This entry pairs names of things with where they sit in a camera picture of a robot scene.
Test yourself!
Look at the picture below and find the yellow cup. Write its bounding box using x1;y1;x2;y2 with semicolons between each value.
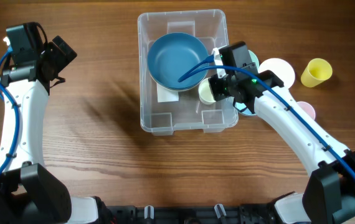
300;58;333;88

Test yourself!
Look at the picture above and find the pink small bowl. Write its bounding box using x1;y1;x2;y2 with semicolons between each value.
258;58;295;88

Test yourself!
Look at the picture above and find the clear plastic storage container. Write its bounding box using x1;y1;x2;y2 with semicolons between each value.
138;9;239;136

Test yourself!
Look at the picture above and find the left blue cable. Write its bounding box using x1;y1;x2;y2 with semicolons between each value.
0;46;22;212

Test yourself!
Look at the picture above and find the mint green small bowl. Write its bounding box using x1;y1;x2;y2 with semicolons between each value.
248;50;259;74

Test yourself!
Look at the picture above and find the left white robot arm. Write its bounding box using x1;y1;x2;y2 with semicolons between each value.
0;35;102;223

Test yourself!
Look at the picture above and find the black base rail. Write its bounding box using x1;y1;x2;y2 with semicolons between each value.
99;202;283;224

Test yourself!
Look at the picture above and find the pink cup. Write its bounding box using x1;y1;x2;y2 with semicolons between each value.
297;101;316;120

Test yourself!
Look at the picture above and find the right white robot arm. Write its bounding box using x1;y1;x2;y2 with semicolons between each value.
209;70;355;223

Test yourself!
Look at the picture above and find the light blue small bowl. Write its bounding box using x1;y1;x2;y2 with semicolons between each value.
233;99;256;116

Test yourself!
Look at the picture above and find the cream cup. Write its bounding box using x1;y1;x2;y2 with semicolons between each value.
198;78;215;105

